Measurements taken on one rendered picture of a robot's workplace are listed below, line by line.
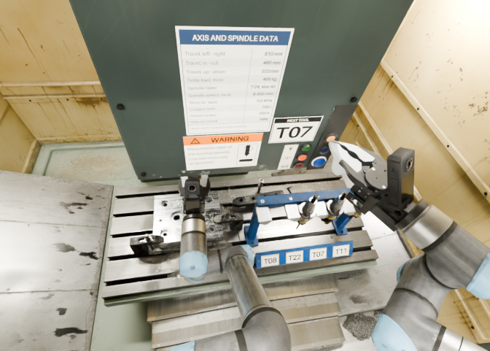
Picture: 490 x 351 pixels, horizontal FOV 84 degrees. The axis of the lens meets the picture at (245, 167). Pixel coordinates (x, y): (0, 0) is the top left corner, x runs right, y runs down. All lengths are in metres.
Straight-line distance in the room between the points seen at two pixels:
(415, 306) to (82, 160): 1.93
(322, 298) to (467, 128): 0.94
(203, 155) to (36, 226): 1.25
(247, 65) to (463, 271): 0.48
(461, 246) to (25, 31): 1.75
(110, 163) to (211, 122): 1.56
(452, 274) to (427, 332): 0.10
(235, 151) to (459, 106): 0.97
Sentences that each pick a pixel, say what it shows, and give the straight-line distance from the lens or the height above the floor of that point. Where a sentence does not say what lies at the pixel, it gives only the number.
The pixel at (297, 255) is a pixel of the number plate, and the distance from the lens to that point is 1.26.
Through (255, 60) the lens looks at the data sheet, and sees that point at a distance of 0.43.
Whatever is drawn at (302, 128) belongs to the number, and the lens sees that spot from 0.56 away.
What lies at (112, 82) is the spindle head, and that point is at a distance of 0.46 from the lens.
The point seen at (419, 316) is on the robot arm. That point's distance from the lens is 0.60.
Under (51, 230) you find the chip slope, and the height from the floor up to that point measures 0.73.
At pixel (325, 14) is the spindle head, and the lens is 0.43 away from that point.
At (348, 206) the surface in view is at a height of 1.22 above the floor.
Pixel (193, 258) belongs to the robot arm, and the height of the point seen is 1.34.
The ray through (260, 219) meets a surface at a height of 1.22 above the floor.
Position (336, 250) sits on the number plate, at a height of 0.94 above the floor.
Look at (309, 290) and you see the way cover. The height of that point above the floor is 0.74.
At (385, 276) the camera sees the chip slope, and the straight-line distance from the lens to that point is 1.57.
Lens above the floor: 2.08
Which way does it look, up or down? 52 degrees down
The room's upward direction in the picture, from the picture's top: 9 degrees clockwise
